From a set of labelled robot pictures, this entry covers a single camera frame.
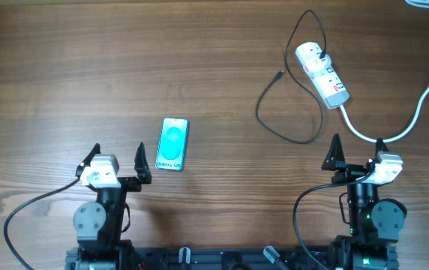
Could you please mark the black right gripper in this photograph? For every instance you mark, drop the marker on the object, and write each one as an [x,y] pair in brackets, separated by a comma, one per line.
[335,160]

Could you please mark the turquoise Galaxy smartphone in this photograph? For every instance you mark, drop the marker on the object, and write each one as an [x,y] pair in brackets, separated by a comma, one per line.
[172,144]

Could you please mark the white charger plug adapter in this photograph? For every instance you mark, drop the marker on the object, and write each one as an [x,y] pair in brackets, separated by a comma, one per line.
[316,64]

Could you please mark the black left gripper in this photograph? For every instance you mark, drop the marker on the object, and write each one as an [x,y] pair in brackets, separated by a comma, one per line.
[133,184]

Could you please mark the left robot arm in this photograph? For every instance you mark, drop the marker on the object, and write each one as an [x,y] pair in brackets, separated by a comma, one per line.
[98,224]

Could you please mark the black mounting rail base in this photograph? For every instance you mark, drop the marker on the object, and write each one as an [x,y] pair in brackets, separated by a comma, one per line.
[297,258]

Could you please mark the white power strip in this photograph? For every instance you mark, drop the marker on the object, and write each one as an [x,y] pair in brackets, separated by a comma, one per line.
[327,83]

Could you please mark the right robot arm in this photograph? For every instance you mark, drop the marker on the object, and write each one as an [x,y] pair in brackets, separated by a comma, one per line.
[374,223]

